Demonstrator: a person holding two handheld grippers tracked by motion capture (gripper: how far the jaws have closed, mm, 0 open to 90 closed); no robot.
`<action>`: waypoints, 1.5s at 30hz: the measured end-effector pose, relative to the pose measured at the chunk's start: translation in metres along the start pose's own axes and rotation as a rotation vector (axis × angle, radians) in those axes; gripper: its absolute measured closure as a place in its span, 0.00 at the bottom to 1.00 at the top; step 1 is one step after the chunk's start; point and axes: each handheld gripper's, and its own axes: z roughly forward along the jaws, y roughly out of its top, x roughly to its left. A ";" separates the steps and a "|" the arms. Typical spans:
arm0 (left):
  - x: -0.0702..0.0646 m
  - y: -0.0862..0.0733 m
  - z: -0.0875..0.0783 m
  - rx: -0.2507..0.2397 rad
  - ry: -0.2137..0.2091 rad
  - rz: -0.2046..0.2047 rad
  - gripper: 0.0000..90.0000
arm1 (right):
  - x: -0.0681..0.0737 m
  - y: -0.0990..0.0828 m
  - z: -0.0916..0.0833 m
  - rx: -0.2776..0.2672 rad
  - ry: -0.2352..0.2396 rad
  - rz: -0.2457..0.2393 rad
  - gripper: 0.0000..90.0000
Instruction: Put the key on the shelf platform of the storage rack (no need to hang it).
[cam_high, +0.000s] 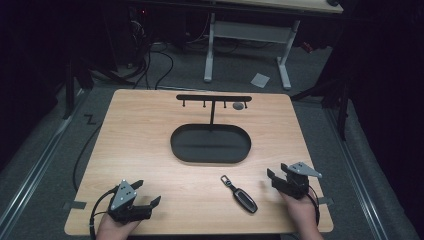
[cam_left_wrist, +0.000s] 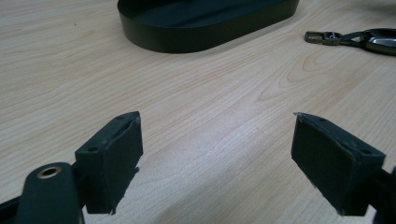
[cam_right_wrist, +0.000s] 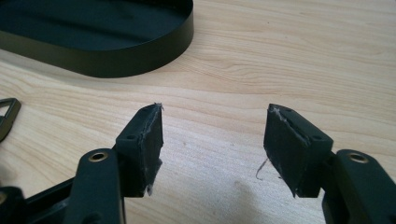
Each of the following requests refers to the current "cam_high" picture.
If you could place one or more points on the grey tape strip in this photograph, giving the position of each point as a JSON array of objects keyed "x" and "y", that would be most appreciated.
[
  {"x": 325, "y": 201},
  {"x": 75, "y": 205}
]

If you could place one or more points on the metal floor rail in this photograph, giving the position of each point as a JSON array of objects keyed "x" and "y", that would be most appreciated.
[
  {"x": 36, "y": 166},
  {"x": 358, "y": 176}
]

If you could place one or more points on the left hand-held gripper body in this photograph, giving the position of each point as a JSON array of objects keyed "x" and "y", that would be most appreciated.
[{"x": 122, "y": 196}]

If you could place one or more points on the white-legged desk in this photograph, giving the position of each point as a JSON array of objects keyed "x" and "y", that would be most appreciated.
[{"x": 253, "y": 33}]

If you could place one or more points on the red object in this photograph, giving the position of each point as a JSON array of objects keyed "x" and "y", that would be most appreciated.
[{"x": 307, "y": 47}]

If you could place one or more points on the black metal stand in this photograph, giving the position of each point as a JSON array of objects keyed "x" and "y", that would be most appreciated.
[
  {"x": 333, "y": 90},
  {"x": 75, "y": 83}
]

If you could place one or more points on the person's right hand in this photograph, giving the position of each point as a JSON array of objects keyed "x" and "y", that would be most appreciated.
[{"x": 299, "y": 213}]

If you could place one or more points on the grey paper sheet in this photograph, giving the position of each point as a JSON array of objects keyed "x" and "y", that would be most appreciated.
[{"x": 260, "y": 80}]

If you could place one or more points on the black car key fob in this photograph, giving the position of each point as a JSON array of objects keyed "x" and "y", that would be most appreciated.
[{"x": 245, "y": 200}]

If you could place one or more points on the black key rack with tray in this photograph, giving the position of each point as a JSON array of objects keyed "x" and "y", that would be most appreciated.
[{"x": 210, "y": 144}]

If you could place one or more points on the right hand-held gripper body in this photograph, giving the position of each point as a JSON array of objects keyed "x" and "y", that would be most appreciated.
[{"x": 296, "y": 183}]

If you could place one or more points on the grey round disc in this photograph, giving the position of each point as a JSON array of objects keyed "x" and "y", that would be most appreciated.
[{"x": 238, "y": 106}]

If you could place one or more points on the person's left hand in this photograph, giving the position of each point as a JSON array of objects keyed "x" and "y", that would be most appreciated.
[{"x": 113, "y": 229}]

